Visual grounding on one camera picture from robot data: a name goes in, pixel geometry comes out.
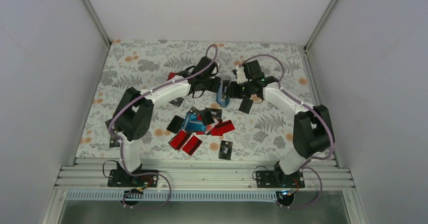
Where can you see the floral patterned table mat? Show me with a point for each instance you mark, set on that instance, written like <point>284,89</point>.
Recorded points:
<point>265,133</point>

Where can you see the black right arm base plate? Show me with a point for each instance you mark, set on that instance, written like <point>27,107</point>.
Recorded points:
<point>277,179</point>

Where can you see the black vip card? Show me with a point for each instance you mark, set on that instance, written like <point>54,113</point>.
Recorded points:
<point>177,101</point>
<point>225,150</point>

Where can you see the plain black card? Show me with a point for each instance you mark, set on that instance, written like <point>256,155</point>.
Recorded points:
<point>246,105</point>

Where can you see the aluminium frame rail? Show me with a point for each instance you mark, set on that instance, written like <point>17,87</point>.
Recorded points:
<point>89,173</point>

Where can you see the red striped card right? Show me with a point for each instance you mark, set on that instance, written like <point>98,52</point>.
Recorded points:
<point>223,127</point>

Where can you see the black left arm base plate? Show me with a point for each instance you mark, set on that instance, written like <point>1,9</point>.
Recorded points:
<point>119,178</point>

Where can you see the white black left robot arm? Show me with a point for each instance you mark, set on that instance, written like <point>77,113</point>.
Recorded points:
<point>131,120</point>

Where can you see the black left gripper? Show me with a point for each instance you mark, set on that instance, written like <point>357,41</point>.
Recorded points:
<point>215,87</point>

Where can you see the black VIP card carried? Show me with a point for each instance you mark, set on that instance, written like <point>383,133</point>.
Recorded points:
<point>226,89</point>

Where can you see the black VIP card front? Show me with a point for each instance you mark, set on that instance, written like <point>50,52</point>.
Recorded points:
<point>225,150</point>

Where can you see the red card front left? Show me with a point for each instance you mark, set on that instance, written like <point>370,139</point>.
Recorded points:
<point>179,140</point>

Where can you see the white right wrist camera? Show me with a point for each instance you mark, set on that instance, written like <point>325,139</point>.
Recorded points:
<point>240,74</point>

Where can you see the red card with black stripe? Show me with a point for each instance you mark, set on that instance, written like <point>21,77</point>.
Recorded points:
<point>171,76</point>

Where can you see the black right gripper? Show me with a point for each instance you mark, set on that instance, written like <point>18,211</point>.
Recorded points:
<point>233,92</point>

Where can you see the blue leather card holder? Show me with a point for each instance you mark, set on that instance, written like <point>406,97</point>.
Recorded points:
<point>223,103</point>

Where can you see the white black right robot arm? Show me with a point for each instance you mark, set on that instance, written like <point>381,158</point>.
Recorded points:
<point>312,131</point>

